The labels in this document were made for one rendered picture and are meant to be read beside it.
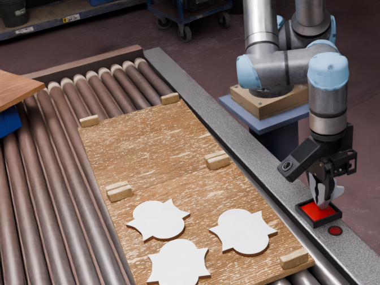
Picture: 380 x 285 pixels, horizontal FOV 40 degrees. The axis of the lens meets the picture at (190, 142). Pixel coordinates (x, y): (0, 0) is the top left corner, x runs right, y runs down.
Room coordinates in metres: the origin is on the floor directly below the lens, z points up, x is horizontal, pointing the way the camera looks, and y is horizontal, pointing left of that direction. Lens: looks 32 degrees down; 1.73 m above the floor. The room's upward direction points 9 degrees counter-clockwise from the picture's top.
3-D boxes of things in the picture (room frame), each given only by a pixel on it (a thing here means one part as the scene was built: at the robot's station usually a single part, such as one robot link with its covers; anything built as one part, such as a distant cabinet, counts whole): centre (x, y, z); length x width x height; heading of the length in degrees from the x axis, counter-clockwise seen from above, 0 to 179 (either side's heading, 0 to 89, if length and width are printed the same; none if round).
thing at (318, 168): (0.92, -0.29, 1.08); 0.09 x 0.08 x 0.12; 108
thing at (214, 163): (1.13, -0.07, 0.95); 0.06 x 0.02 x 0.03; 106
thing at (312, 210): (0.91, -0.27, 0.92); 0.06 x 0.06 x 0.01; 18
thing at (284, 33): (1.55, -0.29, 1.09); 0.13 x 0.12 x 0.14; 79
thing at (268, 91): (1.55, -0.29, 0.97); 0.15 x 0.15 x 0.10
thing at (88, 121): (1.45, 0.30, 0.95); 0.06 x 0.02 x 0.03; 105
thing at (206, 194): (0.90, 0.01, 0.93); 0.41 x 0.35 x 0.02; 16
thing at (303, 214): (0.91, -0.27, 0.92); 0.08 x 0.08 x 0.02; 18
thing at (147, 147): (1.30, 0.12, 0.93); 0.41 x 0.35 x 0.02; 15
